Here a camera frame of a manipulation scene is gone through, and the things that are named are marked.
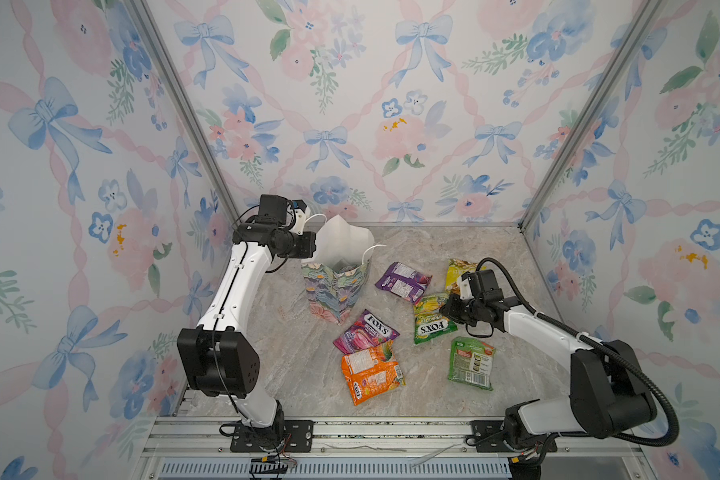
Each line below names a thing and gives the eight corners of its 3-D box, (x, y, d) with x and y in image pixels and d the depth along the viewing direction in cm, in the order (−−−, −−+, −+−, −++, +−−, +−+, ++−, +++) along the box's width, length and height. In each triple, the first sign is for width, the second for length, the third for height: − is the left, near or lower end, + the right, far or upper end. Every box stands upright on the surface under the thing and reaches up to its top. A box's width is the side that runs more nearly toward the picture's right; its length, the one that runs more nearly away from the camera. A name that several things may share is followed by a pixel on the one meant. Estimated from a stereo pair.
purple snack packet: (377, 286, 104) (377, 280, 101) (390, 264, 110) (391, 259, 107) (418, 304, 99) (419, 299, 97) (429, 281, 105) (431, 276, 103)
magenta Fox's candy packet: (334, 346, 90) (334, 342, 88) (366, 312, 97) (366, 308, 95) (366, 373, 85) (366, 370, 83) (397, 335, 92) (398, 331, 90)
